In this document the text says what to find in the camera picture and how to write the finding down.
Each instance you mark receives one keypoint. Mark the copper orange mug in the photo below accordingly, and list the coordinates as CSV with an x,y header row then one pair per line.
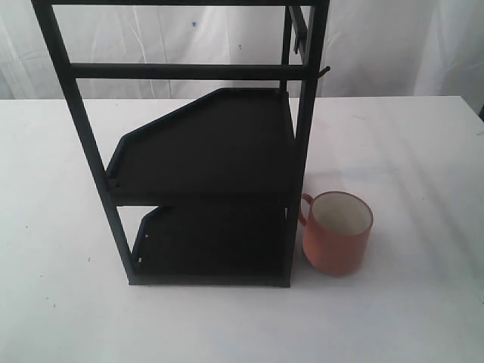
x,y
337,229

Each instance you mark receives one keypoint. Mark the black metal shelf rack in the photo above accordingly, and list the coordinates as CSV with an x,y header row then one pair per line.
x,y
209,193

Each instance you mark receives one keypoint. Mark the white backdrop curtain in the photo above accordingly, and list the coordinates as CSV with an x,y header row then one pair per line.
x,y
373,48

